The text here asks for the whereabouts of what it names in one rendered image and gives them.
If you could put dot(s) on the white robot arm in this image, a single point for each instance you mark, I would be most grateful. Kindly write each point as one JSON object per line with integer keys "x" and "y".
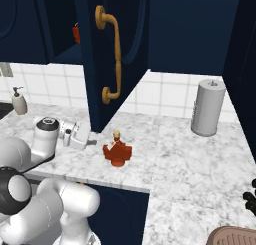
{"x": 43, "y": 205}

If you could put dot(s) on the black lumpy object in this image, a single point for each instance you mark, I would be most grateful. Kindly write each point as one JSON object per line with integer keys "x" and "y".
{"x": 250, "y": 199}

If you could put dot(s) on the brown ribbed object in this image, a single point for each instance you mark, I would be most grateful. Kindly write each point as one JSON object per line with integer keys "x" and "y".
{"x": 233, "y": 237}

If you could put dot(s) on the navy base cabinet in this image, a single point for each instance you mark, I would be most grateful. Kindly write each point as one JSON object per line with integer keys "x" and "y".
{"x": 120, "y": 215}

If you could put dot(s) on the black sink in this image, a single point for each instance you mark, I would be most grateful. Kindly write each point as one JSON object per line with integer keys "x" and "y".
{"x": 4, "y": 109}

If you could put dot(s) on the navy wall cabinet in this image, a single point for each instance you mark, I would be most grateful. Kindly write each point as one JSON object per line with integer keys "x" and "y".
{"x": 190, "y": 29}

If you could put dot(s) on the grey paper towel roll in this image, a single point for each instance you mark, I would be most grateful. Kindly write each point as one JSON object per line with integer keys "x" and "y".
{"x": 207, "y": 109}

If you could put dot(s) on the beige soap dispenser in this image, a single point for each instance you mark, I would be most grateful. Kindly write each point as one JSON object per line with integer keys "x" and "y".
{"x": 19, "y": 104}

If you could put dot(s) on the navy open cabinet body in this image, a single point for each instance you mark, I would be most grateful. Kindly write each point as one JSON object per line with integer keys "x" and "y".
{"x": 63, "y": 25}

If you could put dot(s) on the navy cabinet door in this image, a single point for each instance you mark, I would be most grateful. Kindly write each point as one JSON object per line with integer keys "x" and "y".
{"x": 20, "y": 22}
{"x": 100, "y": 55}

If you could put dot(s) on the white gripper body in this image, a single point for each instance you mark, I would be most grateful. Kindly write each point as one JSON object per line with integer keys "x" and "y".
{"x": 81, "y": 138}

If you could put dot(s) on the grey wall outlet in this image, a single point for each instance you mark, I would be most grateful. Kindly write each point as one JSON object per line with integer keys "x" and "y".
{"x": 5, "y": 70}

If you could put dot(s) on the red condiment bottle with cork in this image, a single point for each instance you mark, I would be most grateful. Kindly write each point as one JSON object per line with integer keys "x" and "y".
{"x": 116, "y": 152}

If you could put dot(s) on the navy tall cabinet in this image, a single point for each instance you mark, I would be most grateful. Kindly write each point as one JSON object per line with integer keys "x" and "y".
{"x": 243, "y": 72}

